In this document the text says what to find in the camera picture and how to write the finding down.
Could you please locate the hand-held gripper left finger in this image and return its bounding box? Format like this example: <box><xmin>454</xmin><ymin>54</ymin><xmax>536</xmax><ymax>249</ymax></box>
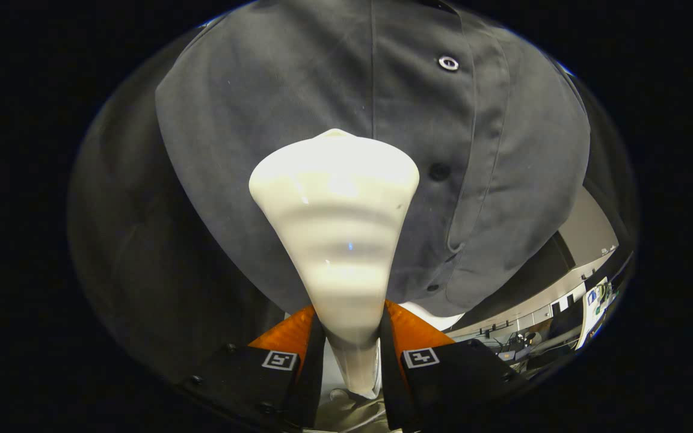
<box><xmin>181</xmin><ymin>306</ymin><xmax>326</xmax><ymax>431</ymax></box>

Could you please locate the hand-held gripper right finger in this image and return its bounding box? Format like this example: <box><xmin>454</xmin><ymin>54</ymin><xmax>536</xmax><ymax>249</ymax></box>
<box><xmin>381</xmin><ymin>299</ymin><xmax>531</xmax><ymax>431</ymax></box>

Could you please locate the white garment steamer head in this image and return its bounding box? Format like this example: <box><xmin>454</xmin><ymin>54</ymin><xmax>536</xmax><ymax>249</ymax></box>
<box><xmin>248</xmin><ymin>128</ymin><xmax>420</xmax><ymax>401</ymax></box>

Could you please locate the dark grey button shirt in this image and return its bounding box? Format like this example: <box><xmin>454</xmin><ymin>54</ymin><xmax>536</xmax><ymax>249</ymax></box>
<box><xmin>155</xmin><ymin>0</ymin><xmax>591</xmax><ymax>318</ymax></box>

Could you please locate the white mannequin torso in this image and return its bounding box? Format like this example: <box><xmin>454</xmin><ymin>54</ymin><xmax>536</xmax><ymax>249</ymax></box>
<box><xmin>398</xmin><ymin>301</ymin><xmax>466</xmax><ymax>331</ymax></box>

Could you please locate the white office desk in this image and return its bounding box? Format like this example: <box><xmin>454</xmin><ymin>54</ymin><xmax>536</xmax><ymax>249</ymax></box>
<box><xmin>574</xmin><ymin>277</ymin><xmax>618</xmax><ymax>351</ymax></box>

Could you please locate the grey cabinet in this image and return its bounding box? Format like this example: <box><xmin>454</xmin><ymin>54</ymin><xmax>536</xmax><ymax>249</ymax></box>
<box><xmin>446</xmin><ymin>186</ymin><xmax>619</xmax><ymax>340</ymax></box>

